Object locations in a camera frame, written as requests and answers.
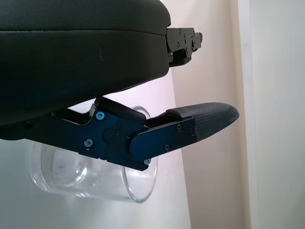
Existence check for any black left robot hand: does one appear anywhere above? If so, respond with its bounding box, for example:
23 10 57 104
0 0 240 172

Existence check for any clear glass cup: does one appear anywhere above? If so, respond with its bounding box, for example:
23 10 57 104
28 105 159 205

